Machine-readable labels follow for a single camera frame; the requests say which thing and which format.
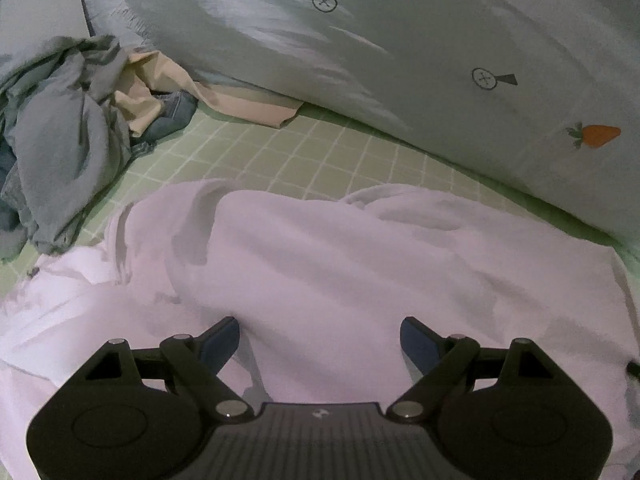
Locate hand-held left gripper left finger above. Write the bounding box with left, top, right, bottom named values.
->
left=82, top=316, right=250, bottom=420

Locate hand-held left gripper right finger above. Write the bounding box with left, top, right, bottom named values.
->
left=387, top=316, right=563, bottom=421

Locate white shirt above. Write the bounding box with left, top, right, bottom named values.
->
left=0, top=177, right=640, bottom=480

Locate green checked bed sheet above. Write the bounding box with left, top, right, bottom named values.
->
left=0, top=105, right=640, bottom=281

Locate grey-blue garment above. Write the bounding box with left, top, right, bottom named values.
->
left=0, top=35, right=151, bottom=256

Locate beige cloth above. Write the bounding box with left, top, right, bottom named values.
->
left=112, top=50, right=306, bottom=138

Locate light blue patterned pillow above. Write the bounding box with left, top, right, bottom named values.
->
left=75, top=0, right=640, bottom=248

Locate white board panel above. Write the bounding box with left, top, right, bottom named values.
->
left=0, top=0, right=93, bottom=68

